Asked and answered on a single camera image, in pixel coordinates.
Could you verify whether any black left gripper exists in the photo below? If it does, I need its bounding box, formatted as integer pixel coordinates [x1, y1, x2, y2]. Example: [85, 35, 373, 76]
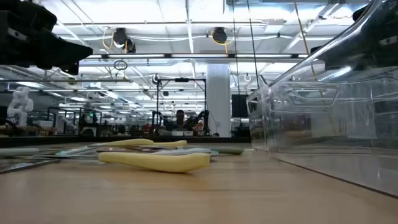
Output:
[0, 0, 93, 75]

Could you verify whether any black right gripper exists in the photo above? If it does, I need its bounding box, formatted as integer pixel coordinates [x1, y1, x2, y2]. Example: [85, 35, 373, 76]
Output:
[310, 0, 398, 70]

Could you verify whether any yellow-handled knife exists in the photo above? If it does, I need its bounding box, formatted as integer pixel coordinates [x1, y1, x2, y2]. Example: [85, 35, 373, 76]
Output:
[152, 140, 188, 148]
[98, 151, 211, 174]
[93, 138, 155, 147]

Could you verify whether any green-handled knife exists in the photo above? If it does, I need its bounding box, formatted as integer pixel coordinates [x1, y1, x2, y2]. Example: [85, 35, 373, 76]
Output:
[214, 147, 245, 156]
[0, 147, 40, 157]

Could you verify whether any white robot statue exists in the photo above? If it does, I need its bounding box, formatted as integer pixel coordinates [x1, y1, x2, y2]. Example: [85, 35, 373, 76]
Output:
[6, 86, 34, 127]

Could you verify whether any clear plastic bin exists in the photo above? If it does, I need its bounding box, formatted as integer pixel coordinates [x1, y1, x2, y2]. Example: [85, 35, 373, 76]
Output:
[267, 0, 398, 197]

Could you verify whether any black monitor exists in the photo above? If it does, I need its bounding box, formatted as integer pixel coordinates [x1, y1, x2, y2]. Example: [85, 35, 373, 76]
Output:
[231, 94, 249, 119]

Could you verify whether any person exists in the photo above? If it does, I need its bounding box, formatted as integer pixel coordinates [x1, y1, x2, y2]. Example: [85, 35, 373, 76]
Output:
[175, 110, 187, 130]

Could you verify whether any white column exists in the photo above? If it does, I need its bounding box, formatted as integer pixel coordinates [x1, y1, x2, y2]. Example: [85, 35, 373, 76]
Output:
[206, 63, 231, 138]

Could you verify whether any black cable loop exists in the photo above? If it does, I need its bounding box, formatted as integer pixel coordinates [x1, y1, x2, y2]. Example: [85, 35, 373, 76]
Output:
[113, 59, 129, 71]

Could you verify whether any yellow hanging cable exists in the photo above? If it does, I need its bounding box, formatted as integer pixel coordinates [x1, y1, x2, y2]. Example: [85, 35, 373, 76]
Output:
[293, 0, 312, 57]

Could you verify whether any black ceiling cable reel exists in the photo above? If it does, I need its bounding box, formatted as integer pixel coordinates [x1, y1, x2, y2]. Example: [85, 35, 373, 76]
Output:
[112, 27, 137, 54]
[211, 27, 228, 45]

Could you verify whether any black hanging cable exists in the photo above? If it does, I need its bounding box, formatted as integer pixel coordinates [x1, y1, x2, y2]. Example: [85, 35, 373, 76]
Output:
[246, 0, 261, 90]
[231, 0, 242, 96]

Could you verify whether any black rig frame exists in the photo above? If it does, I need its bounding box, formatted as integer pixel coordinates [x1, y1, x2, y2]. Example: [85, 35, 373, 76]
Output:
[156, 77, 208, 136]

